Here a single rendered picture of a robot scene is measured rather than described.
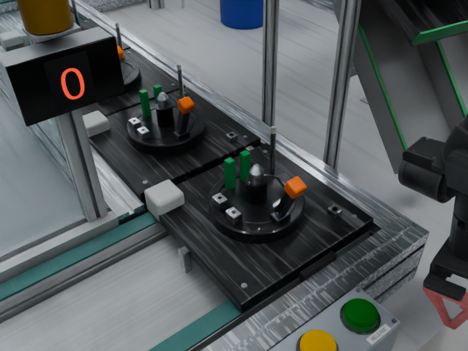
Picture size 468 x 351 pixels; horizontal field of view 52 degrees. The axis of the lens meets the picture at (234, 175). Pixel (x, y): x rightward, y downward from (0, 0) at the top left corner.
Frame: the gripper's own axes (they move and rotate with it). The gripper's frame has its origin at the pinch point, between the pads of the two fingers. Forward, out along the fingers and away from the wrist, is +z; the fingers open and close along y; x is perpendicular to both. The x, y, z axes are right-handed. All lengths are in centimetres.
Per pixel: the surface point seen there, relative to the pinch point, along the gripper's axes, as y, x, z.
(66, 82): 27, -37, -36
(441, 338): 3.9, -1.1, 4.8
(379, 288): 5.7, -9.5, -1.4
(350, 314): 16.5, -7.9, -7.4
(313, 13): -85, -79, -10
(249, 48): -52, -79, -9
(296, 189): 11.9, -17.9, -19.0
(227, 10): -59, -93, -18
